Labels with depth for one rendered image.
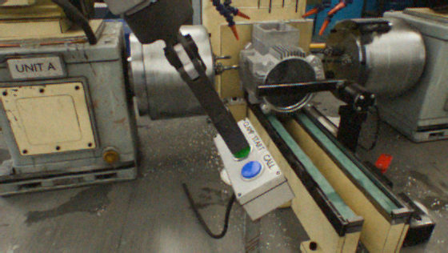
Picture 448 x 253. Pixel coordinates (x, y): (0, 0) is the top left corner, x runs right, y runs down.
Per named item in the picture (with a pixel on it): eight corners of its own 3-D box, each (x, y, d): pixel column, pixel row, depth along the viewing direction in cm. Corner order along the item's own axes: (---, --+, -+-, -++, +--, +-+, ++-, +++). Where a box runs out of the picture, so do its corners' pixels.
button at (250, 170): (242, 174, 47) (238, 166, 46) (261, 164, 47) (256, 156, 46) (249, 187, 44) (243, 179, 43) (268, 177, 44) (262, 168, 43)
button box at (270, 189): (224, 156, 59) (210, 135, 57) (258, 137, 59) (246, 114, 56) (252, 222, 45) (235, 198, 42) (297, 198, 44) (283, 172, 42)
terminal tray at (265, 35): (250, 47, 101) (251, 23, 98) (282, 45, 103) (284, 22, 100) (262, 58, 91) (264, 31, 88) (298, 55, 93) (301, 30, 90)
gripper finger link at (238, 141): (227, 106, 45) (229, 108, 44) (248, 142, 49) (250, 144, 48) (209, 117, 45) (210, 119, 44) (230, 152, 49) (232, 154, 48)
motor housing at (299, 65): (237, 94, 108) (238, 36, 99) (290, 89, 111) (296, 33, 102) (254, 120, 91) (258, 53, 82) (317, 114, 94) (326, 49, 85)
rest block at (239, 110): (222, 127, 113) (222, 95, 107) (242, 125, 114) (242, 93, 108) (226, 135, 108) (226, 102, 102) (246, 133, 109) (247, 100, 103)
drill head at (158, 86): (98, 104, 102) (82, 22, 90) (213, 94, 109) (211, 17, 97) (88, 144, 80) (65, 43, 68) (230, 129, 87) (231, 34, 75)
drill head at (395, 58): (295, 87, 114) (304, 14, 102) (396, 79, 122) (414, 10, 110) (331, 118, 93) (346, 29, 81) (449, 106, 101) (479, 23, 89)
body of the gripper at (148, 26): (182, -16, 33) (223, 60, 37) (174, -22, 40) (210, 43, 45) (119, 22, 33) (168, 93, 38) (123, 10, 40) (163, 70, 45)
